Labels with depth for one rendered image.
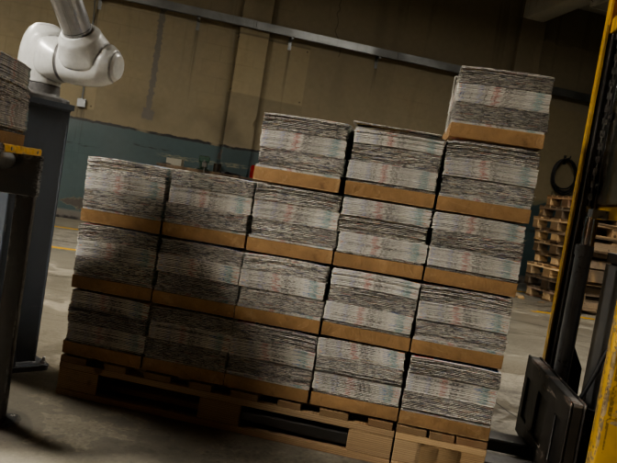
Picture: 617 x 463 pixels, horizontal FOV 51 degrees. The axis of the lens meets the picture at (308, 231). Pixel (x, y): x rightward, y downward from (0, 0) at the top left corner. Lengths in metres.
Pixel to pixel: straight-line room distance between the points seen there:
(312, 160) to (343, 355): 0.64
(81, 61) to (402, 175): 1.18
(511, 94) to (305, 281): 0.87
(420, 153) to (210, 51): 7.10
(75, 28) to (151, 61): 6.57
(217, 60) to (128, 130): 1.51
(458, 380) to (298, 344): 0.52
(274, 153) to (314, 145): 0.13
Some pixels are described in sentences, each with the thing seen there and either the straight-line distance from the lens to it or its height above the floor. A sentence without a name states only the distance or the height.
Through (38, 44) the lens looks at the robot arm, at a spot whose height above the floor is 1.19.
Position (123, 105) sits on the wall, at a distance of 8.91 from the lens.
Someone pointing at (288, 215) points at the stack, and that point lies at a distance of 2.09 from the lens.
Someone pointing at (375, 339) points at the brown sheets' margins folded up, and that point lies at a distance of 2.09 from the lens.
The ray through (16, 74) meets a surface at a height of 0.99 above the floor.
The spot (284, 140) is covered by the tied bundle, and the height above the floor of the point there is 0.98.
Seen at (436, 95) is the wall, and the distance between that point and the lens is 9.68.
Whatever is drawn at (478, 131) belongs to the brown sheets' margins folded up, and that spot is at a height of 1.09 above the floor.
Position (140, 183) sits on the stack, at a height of 0.76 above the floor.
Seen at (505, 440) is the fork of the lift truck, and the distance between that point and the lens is 2.49.
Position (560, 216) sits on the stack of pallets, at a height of 1.05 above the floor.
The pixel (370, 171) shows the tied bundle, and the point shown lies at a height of 0.92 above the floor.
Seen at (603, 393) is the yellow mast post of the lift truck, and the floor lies 0.40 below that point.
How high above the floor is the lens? 0.82
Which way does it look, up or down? 3 degrees down
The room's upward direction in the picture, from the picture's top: 9 degrees clockwise
